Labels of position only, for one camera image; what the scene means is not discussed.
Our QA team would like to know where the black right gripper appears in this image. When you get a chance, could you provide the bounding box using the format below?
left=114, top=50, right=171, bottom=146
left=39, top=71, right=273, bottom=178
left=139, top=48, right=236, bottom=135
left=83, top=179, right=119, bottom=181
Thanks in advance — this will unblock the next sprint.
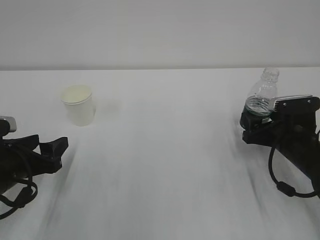
left=240, top=109, right=300, bottom=148

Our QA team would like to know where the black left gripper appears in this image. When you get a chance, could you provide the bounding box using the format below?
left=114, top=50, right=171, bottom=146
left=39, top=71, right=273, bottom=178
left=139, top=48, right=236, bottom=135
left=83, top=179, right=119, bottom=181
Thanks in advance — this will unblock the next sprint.
left=3, top=134, right=69, bottom=179

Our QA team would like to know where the clear plastic water bottle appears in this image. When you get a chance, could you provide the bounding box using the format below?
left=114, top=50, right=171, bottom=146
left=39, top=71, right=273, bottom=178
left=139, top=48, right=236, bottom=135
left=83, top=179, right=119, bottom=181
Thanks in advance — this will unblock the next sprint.
left=243, top=67, right=280, bottom=125

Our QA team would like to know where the white paper cup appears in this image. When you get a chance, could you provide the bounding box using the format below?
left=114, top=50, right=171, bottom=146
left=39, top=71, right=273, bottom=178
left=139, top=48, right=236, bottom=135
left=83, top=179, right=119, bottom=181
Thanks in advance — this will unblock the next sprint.
left=60, top=84, right=95, bottom=127

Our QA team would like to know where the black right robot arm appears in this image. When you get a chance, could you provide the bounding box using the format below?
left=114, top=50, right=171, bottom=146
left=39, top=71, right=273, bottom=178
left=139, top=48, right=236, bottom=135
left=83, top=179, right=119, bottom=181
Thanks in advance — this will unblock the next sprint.
left=240, top=109, right=320, bottom=192

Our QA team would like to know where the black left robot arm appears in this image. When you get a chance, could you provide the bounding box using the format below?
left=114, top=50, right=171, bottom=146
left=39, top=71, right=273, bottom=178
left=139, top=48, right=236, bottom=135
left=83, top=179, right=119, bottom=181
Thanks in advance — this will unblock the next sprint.
left=0, top=116, right=69, bottom=194

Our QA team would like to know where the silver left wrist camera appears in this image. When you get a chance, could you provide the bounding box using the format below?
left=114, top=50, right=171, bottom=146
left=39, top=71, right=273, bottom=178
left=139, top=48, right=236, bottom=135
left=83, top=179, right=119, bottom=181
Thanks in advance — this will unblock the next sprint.
left=0, top=115, right=17, bottom=133

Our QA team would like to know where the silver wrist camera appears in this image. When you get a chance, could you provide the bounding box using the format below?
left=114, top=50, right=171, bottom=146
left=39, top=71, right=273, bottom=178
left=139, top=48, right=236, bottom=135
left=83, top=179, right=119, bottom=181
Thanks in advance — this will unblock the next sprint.
left=0, top=115, right=17, bottom=133
left=268, top=95, right=320, bottom=124

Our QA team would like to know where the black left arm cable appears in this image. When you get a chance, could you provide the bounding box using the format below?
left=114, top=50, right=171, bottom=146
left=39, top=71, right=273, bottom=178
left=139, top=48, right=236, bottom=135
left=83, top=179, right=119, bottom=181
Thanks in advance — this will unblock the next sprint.
left=0, top=144, right=40, bottom=218

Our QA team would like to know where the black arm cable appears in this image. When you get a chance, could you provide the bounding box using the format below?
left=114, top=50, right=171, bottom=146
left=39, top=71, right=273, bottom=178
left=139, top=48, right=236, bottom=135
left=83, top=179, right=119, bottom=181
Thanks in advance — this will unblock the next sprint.
left=0, top=144, right=40, bottom=218
left=268, top=139, right=320, bottom=200

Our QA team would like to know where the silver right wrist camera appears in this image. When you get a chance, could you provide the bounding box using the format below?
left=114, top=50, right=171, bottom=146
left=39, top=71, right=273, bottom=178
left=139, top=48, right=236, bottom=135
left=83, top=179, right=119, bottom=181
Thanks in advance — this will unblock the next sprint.
left=268, top=95, right=320, bottom=124

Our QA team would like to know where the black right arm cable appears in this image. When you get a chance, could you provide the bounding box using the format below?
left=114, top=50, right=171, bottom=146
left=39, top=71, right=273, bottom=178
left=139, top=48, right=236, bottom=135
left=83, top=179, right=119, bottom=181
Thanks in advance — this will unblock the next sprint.
left=268, top=139, right=320, bottom=200

